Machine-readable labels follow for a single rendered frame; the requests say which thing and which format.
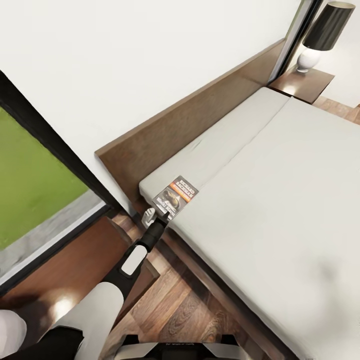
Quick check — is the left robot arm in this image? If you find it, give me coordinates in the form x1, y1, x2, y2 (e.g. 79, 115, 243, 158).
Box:
0, 208, 170, 360

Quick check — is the hardback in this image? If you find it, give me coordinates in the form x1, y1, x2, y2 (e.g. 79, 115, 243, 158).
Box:
152, 175, 199, 221

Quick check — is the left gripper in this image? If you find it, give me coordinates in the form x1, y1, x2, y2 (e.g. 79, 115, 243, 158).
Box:
144, 211, 170, 243

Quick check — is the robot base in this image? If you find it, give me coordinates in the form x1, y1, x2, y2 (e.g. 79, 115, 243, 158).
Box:
113, 334, 247, 360

